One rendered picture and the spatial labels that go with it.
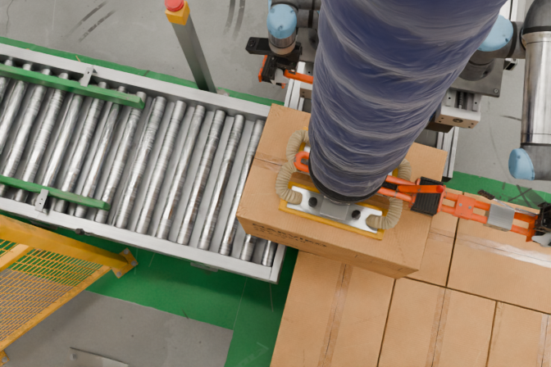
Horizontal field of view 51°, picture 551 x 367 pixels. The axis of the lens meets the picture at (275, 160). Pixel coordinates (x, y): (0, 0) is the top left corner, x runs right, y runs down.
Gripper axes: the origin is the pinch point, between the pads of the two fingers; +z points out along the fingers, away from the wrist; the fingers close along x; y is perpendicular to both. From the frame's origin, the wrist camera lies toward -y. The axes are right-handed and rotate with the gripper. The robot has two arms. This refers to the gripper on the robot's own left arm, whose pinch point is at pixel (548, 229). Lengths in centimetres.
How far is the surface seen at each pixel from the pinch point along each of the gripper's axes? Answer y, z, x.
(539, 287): -26, 66, 6
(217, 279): 104, 120, 38
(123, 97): 157, 56, -19
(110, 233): 143, 61, 35
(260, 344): 75, 121, 61
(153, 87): 148, 60, -29
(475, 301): -3, 66, 18
